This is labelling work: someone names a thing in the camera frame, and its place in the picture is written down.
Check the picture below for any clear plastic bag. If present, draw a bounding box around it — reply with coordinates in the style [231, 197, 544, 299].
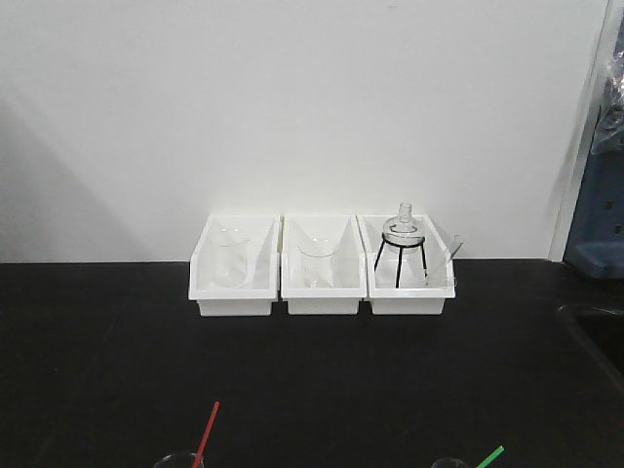
[591, 25, 623, 155]

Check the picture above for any right white plastic bin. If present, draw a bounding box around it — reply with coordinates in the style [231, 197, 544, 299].
[357, 214, 456, 315]

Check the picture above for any left white plastic bin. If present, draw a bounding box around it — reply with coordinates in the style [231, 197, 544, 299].
[188, 214, 281, 317]

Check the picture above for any green plastic spoon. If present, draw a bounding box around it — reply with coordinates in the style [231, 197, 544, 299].
[476, 446, 505, 468]

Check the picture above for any tall clear glass beaker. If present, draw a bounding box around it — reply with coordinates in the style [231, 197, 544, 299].
[210, 227, 250, 288]

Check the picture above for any black sink basin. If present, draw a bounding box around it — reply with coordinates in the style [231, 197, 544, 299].
[557, 305, 623, 394]

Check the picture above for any red plastic spoon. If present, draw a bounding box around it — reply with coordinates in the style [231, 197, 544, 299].
[191, 401, 220, 468]

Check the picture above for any clear round glass flask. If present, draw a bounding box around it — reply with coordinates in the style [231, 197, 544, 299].
[382, 203, 425, 248]

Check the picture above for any right clear glass cup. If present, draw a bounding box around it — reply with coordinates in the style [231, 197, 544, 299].
[431, 456, 471, 468]

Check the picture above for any short clear glass beaker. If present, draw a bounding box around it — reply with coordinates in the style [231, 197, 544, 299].
[297, 237, 338, 289]

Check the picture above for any white plastic bin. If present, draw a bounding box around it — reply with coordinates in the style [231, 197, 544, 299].
[357, 214, 456, 315]
[281, 214, 367, 315]
[188, 214, 281, 317]

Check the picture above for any clear glass tube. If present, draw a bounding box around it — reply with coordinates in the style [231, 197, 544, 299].
[425, 235, 464, 288]

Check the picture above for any black wire tripod stand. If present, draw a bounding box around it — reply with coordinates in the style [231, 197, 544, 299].
[373, 233, 429, 289]

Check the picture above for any blue lab cabinet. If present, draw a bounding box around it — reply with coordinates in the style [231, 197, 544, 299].
[564, 150, 623, 280]

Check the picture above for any middle white plastic bin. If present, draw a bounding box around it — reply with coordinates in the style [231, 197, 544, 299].
[281, 214, 367, 315]

